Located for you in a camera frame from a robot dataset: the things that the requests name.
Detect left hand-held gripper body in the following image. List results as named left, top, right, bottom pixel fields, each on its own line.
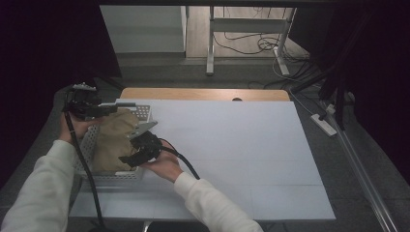
left=62, top=82, right=119, bottom=123

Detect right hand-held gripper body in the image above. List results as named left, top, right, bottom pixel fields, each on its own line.
left=129, top=120, right=164, bottom=162

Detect khaki pants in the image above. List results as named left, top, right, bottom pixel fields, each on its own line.
left=92, top=107, right=143, bottom=173

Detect white perforated plastic basket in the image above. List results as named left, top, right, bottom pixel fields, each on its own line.
left=73, top=103, right=153, bottom=182

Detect person's left hand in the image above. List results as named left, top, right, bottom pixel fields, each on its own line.
left=58, top=111, right=105, bottom=145

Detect person's right hand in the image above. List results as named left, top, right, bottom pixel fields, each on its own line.
left=139, top=147, right=185, bottom=184

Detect black curtain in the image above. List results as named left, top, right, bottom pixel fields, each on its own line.
left=288, top=5, right=410, bottom=187
left=0, top=0, right=123, bottom=189

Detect wooden table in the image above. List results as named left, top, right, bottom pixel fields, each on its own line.
left=119, top=87, right=291, bottom=102

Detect white cabinet panel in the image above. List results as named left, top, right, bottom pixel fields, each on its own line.
left=99, top=4, right=190, bottom=54

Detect white table board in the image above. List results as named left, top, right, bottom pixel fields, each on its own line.
left=69, top=98, right=337, bottom=222

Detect white power strip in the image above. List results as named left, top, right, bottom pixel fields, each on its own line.
left=309, top=112, right=338, bottom=137

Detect black stand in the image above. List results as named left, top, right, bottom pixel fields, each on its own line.
left=289, top=9, right=375, bottom=131

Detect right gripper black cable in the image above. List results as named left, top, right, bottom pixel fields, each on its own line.
left=158, top=137, right=201, bottom=181

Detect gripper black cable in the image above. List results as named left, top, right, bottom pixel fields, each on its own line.
left=63, top=90, right=107, bottom=230
left=158, top=137, right=201, bottom=181

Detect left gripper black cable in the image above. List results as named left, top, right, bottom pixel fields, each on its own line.
left=63, top=90, right=107, bottom=230

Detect black floor cables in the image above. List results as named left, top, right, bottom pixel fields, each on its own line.
left=212, top=6, right=312, bottom=91

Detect white metal desk frame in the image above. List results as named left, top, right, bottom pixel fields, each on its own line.
left=205, top=5, right=298, bottom=77

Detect aluminium rail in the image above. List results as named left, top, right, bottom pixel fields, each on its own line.
left=320, top=101, right=400, bottom=232

